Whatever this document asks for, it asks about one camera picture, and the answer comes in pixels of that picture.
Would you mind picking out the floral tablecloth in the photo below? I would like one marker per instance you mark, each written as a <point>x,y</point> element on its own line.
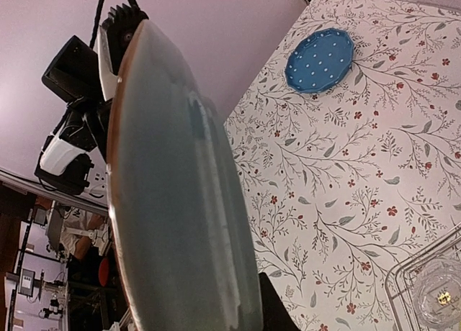
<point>342,185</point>

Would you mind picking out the blue polka dot plate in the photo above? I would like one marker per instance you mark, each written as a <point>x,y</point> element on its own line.
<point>320,61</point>

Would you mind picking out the clear glass cup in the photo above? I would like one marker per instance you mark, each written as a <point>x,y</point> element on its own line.
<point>436,294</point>

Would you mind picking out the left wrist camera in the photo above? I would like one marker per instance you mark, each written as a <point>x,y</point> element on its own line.
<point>74,72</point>

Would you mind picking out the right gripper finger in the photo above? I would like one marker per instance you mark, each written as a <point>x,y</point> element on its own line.
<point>275,315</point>

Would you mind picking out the wire dish rack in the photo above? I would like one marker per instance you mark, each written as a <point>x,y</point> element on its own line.
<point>400,280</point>

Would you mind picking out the pale green flower plate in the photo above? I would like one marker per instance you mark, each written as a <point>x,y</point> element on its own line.
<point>182,236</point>

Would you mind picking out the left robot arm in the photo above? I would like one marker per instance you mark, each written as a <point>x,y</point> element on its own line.
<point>64,162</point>

